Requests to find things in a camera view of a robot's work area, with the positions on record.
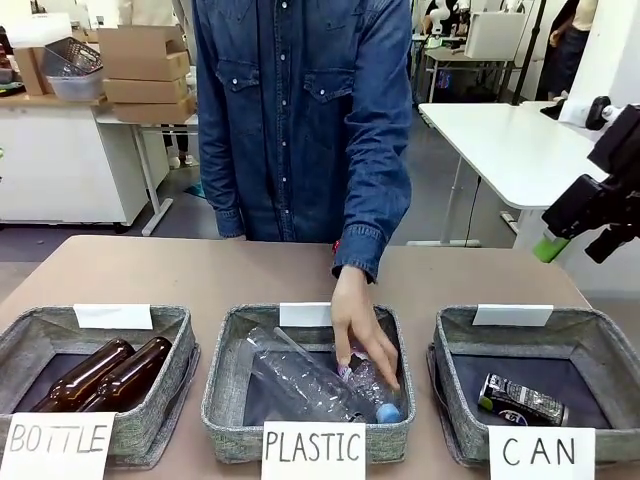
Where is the grey fabric basket plastic sign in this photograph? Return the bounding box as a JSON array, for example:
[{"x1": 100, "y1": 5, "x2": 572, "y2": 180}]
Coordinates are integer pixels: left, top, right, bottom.
[{"x1": 201, "y1": 302, "x2": 417, "y2": 464}]

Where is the white paper sign CAN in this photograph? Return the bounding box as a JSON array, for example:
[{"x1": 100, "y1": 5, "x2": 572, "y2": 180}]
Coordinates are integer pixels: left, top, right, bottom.
[{"x1": 488, "y1": 425, "x2": 597, "y2": 480}]

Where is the black pouch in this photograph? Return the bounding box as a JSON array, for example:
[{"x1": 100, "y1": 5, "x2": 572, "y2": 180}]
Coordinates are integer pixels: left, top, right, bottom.
[{"x1": 538, "y1": 97, "x2": 569, "y2": 121}]

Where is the crushed black can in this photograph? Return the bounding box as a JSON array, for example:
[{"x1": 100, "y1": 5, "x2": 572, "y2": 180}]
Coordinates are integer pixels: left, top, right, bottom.
[{"x1": 477, "y1": 372, "x2": 570, "y2": 427}]

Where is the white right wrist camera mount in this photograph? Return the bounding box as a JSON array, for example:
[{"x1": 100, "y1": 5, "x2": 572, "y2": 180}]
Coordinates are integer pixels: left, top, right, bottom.
[{"x1": 558, "y1": 96, "x2": 629, "y2": 132}]

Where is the grey background workbench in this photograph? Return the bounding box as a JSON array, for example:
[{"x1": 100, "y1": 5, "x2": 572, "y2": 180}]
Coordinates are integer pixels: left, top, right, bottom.
[{"x1": 412, "y1": 44, "x2": 521, "y2": 104}]

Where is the grey fabric basket can sign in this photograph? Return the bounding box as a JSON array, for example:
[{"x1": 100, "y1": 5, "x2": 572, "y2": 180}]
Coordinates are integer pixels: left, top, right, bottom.
[{"x1": 427, "y1": 304, "x2": 640, "y2": 469}]

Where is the brown cardboard box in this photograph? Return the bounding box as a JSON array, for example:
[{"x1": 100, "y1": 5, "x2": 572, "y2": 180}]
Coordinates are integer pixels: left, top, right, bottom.
[
  {"x1": 97, "y1": 24, "x2": 189, "y2": 60},
  {"x1": 112, "y1": 95, "x2": 198, "y2": 124},
  {"x1": 102, "y1": 52, "x2": 192, "y2": 82},
  {"x1": 13, "y1": 46, "x2": 56, "y2": 97},
  {"x1": 103, "y1": 77, "x2": 190, "y2": 105}
]

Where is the large clear plastic bottle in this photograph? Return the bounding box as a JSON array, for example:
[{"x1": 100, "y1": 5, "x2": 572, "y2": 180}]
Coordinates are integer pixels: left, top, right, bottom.
[{"x1": 248, "y1": 325, "x2": 371, "y2": 424}]

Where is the blank white card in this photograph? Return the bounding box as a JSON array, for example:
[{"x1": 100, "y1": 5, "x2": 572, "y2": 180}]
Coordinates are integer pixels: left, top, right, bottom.
[
  {"x1": 278, "y1": 301, "x2": 335, "y2": 329},
  {"x1": 472, "y1": 303, "x2": 555, "y2": 327},
  {"x1": 73, "y1": 302, "x2": 155, "y2": 331}
]

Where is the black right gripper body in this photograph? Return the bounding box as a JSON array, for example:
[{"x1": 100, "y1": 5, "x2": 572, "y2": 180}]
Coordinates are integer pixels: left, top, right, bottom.
[{"x1": 588, "y1": 104, "x2": 640, "y2": 194}]

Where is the white foam block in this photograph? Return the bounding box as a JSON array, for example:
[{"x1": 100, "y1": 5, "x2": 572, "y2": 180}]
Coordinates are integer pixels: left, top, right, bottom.
[{"x1": 10, "y1": 12, "x2": 74, "y2": 50}]

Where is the background person in dark skirt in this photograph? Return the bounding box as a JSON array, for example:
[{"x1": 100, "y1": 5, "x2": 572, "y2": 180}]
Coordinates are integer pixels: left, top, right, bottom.
[{"x1": 537, "y1": 0, "x2": 597, "y2": 102}]

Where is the white desk with metal legs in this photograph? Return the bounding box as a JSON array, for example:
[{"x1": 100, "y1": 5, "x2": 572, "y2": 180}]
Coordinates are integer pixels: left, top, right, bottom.
[{"x1": 94, "y1": 112, "x2": 201, "y2": 237}]

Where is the bottle with blue cap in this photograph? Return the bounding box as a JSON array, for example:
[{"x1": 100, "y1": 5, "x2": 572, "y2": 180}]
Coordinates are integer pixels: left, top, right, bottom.
[{"x1": 344, "y1": 349, "x2": 407, "y2": 424}]

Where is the person's left hand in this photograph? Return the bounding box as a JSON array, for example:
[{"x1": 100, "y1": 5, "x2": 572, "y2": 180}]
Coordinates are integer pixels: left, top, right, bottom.
[{"x1": 330, "y1": 267, "x2": 402, "y2": 392}]

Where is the grey perforated plastic basket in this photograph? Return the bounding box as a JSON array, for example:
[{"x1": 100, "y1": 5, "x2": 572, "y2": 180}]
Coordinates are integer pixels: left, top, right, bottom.
[{"x1": 42, "y1": 38, "x2": 105, "y2": 77}]

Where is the person's left forearm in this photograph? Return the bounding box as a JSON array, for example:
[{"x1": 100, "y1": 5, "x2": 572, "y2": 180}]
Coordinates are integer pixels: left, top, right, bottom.
[{"x1": 331, "y1": 139, "x2": 414, "y2": 286}]

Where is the white paper sign BOTTLE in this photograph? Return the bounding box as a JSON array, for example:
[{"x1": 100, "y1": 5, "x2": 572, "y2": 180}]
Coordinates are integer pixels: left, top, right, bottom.
[{"x1": 0, "y1": 410, "x2": 117, "y2": 480}]

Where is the person in denim shirt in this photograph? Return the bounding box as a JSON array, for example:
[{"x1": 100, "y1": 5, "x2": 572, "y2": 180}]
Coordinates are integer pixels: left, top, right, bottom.
[{"x1": 192, "y1": 0, "x2": 416, "y2": 246}]

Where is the person's right forearm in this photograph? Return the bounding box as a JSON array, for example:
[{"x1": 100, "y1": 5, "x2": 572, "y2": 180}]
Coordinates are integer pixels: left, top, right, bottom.
[{"x1": 199, "y1": 144, "x2": 247, "y2": 239}]

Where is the brown glass bottle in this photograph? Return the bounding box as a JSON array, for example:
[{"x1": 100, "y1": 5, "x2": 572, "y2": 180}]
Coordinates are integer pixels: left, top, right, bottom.
[
  {"x1": 29, "y1": 338, "x2": 136, "y2": 414},
  {"x1": 79, "y1": 336, "x2": 174, "y2": 414}
]

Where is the white box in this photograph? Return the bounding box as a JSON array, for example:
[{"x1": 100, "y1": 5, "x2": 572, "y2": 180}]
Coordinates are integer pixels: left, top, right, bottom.
[{"x1": 464, "y1": 10, "x2": 526, "y2": 59}]

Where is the white cabinet with wood top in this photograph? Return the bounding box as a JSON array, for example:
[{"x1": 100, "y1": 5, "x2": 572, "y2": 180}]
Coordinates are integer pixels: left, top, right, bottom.
[{"x1": 0, "y1": 94, "x2": 171, "y2": 227}]

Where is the grey fabric basket bottle sign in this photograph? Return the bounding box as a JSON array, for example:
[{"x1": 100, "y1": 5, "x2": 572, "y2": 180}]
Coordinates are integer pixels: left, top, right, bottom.
[{"x1": 0, "y1": 303, "x2": 201, "y2": 469}]

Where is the background person in white shirt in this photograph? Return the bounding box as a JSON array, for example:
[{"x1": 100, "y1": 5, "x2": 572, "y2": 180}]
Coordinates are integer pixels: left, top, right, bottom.
[{"x1": 118, "y1": 0, "x2": 201, "y2": 169}]

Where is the white paper sign PLASTIC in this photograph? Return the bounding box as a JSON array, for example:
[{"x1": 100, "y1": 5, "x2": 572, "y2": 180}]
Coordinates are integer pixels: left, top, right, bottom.
[{"x1": 261, "y1": 420, "x2": 367, "y2": 480}]

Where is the black tripod pole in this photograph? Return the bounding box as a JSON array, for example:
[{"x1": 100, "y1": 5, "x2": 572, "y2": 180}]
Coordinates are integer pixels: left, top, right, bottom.
[{"x1": 518, "y1": 0, "x2": 547, "y2": 106}]

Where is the clear plastic bin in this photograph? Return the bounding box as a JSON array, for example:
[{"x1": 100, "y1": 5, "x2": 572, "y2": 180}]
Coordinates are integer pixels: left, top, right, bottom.
[{"x1": 47, "y1": 69, "x2": 105, "y2": 101}]

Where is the large white desk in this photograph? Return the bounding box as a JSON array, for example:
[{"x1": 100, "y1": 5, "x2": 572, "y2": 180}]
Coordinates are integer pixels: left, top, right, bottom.
[{"x1": 418, "y1": 101, "x2": 609, "y2": 249}]

